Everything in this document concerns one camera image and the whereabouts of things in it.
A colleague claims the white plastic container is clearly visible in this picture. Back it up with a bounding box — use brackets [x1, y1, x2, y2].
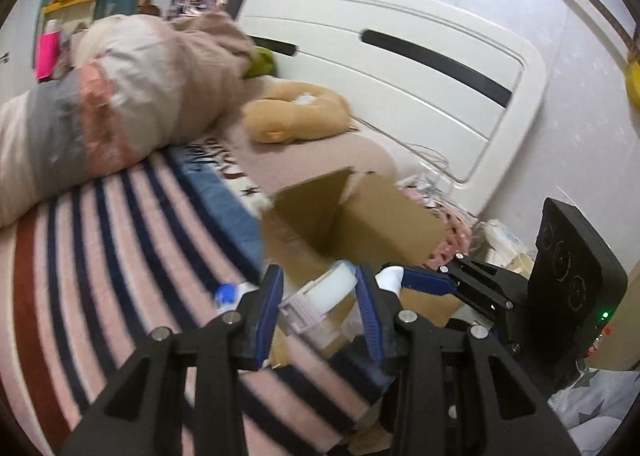
[277, 260, 359, 353]

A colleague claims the green plush toy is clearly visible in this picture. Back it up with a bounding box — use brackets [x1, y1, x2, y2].
[242, 47, 278, 82]

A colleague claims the white bed headboard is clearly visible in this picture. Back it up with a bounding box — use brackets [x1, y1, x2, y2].
[235, 0, 548, 187]

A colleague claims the pink knitted cloth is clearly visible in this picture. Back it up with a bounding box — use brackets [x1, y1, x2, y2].
[400, 175, 475, 268]

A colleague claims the striped blanket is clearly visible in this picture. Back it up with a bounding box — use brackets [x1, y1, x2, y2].
[0, 136, 396, 456]

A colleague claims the small white bottle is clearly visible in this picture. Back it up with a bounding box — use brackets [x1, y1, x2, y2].
[375, 267, 406, 293]

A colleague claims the white bottle with blue cap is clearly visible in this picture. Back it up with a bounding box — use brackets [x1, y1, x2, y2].
[212, 283, 261, 318]

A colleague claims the tan plush toy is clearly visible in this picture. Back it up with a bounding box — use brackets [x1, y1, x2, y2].
[242, 81, 353, 144]

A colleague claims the clear plastic packet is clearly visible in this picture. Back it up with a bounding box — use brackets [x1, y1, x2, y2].
[470, 219, 535, 278]

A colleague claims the white cable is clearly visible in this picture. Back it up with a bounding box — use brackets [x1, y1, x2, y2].
[350, 116, 453, 184]

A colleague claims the pink bag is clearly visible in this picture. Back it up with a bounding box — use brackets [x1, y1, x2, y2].
[35, 31, 62, 80]

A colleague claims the cardboard box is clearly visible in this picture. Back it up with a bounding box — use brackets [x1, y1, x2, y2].
[260, 167, 463, 368]

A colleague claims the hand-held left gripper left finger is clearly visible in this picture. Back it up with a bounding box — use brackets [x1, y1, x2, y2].
[60, 263, 286, 456]

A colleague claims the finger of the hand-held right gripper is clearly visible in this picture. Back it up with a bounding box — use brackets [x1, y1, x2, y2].
[400, 255, 532, 333]

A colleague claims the star printed grey cloth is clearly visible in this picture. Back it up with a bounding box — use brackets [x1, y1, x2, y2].
[547, 366, 637, 456]

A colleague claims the rolled pink grey quilt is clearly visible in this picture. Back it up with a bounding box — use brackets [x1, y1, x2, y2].
[0, 11, 258, 229]

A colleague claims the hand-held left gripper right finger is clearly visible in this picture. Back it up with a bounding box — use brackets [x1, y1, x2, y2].
[354, 265, 583, 456]

